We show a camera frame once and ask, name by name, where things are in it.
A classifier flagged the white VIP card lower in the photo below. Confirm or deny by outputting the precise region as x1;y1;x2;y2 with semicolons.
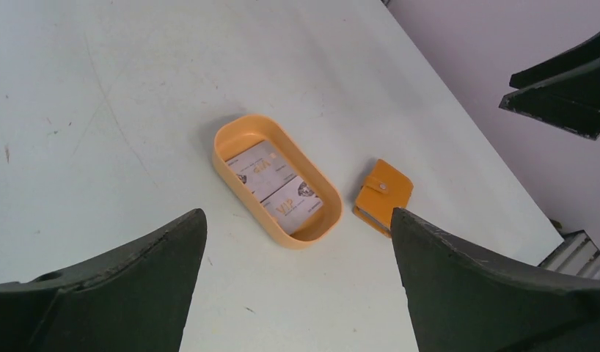
262;176;323;235

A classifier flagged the orange oval plastic tray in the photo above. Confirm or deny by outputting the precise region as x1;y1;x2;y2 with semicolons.
212;114;343;249

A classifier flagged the aluminium frame rail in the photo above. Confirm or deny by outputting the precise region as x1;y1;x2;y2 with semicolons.
538;230;600;280

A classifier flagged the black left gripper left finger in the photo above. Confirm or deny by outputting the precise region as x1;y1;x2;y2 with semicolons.
0;209;208;351

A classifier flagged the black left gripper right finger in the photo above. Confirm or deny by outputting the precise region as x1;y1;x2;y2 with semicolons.
391;208;600;351

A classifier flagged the orange leather card holder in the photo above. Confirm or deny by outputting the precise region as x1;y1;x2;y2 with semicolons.
353;159;414;238

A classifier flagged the white VIP card upper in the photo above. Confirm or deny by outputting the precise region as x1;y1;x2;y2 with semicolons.
226;140;297;202

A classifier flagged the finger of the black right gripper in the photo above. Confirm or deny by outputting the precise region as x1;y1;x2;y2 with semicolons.
509;32;600;89
499;59;600;140

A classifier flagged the white vip card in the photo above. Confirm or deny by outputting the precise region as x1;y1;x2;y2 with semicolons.
226;140;297;202
262;176;323;235

